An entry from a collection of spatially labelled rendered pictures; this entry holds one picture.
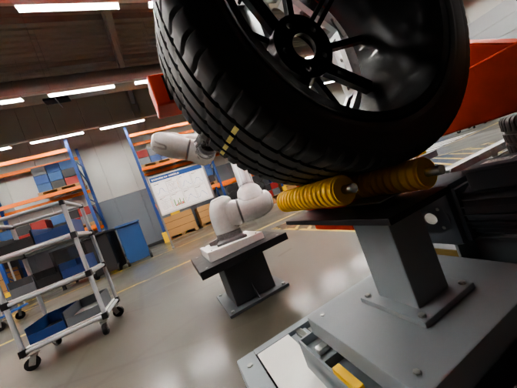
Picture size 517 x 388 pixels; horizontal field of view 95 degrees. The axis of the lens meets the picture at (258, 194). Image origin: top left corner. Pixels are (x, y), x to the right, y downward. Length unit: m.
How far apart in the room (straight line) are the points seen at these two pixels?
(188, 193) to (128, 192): 5.06
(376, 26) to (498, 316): 0.70
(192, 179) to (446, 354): 6.37
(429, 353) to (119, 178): 11.23
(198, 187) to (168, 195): 0.79
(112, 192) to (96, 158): 1.51
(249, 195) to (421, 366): 1.12
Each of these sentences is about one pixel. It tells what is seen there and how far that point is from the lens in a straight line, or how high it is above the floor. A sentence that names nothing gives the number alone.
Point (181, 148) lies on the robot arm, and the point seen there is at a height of 0.86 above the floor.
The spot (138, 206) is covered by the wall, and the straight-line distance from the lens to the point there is 11.13.
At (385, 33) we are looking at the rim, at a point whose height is 0.83.
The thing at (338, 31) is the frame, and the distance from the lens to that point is 0.93.
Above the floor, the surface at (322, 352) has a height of 0.17.
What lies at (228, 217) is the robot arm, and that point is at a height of 0.49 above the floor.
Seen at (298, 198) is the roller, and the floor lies 0.52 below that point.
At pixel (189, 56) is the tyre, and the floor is 0.77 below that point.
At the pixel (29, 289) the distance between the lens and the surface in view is 2.29.
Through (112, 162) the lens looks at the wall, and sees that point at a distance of 11.58.
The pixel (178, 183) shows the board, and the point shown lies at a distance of 6.58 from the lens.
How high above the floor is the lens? 0.56
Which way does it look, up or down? level
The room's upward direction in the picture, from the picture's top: 21 degrees counter-clockwise
